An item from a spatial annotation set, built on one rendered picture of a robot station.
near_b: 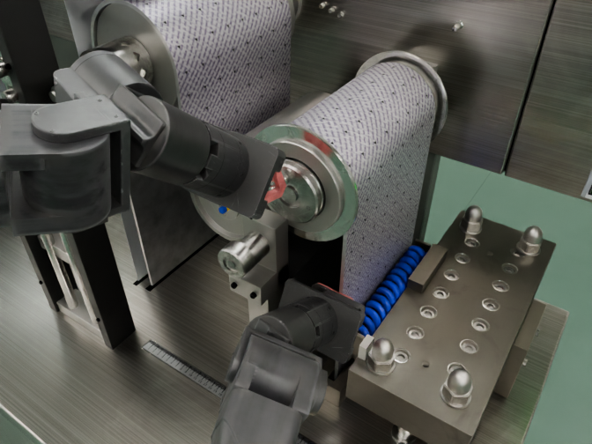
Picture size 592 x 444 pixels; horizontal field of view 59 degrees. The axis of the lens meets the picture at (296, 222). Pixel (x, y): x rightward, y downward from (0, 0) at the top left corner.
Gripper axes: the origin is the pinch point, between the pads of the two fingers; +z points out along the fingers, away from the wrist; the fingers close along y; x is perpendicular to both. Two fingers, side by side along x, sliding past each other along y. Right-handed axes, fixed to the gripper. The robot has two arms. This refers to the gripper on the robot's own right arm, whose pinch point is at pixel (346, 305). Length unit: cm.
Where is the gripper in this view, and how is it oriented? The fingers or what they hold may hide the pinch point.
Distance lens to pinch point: 70.3
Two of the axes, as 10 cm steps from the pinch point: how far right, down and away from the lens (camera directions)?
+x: 2.8, -9.3, -2.2
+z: 4.9, -0.6, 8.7
